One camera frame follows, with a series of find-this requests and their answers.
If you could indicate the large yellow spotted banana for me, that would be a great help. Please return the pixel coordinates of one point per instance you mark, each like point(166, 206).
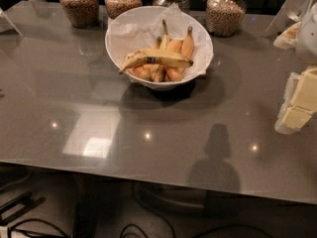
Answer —
point(152, 56)

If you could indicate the green-stemmed yellow banana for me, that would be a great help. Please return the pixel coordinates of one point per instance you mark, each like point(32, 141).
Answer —
point(157, 72)

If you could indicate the white paper liner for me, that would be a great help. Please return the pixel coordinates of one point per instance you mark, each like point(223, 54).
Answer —
point(125, 37)

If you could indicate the small orange banana right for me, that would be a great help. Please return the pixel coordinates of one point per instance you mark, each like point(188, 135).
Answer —
point(187, 46)

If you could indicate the glass jar of chickpeas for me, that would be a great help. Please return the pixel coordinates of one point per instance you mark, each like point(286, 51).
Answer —
point(223, 17)

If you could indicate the small orange banana middle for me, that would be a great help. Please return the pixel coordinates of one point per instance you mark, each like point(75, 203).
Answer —
point(172, 69)

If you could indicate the small orange banana left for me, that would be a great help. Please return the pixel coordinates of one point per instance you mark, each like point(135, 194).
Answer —
point(144, 71)

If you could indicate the glass jar of grains left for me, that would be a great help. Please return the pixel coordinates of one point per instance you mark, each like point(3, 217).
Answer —
point(81, 13)

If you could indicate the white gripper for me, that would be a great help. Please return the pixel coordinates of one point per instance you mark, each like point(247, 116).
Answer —
point(307, 37)

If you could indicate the small orange banana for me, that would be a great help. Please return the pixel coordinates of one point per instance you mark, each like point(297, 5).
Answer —
point(172, 69)
point(187, 46)
point(144, 71)

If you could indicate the white bowl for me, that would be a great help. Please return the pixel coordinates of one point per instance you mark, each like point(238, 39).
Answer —
point(138, 17)

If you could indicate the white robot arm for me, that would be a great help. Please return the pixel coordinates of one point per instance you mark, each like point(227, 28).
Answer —
point(291, 12)

